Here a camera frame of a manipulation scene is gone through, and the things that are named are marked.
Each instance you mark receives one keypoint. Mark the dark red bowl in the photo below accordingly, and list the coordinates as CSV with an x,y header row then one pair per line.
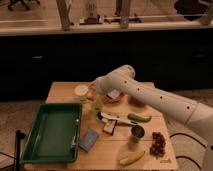
x,y
136,102

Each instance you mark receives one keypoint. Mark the light green cup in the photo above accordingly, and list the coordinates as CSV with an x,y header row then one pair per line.
x,y
97,105

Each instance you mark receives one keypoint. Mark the yellow banana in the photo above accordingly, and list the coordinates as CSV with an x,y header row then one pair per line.
x,y
131,157

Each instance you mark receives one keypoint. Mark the white paper cup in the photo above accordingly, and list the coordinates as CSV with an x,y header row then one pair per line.
x,y
81,91

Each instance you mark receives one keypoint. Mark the bunch of dark grapes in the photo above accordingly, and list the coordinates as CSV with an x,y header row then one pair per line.
x,y
157,148

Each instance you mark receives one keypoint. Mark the black stand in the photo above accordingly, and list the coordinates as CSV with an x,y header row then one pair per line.
x,y
18,138

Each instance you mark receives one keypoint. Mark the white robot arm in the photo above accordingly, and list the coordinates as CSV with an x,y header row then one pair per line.
x,y
192,114

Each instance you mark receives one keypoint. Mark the white handled knife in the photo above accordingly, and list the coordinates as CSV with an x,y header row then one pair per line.
x,y
102,115

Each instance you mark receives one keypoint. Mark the wooden block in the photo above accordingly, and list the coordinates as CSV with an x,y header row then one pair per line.
x,y
109,127

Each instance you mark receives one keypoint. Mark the blue sponge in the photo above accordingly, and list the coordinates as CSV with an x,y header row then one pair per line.
x,y
88,140

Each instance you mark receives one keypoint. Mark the small metal cup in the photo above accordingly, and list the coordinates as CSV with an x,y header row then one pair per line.
x,y
137,133

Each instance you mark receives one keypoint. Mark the orange plate with cloth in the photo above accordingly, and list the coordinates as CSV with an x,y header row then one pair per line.
x,y
113,97

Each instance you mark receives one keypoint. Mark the green plastic tray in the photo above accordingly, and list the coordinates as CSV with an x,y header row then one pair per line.
x,y
50,137

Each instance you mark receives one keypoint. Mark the green cucumber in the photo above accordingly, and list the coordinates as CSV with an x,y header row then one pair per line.
x,y
139,119

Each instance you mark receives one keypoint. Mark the metal spoon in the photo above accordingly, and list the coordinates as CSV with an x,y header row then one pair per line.
x,y
73,143

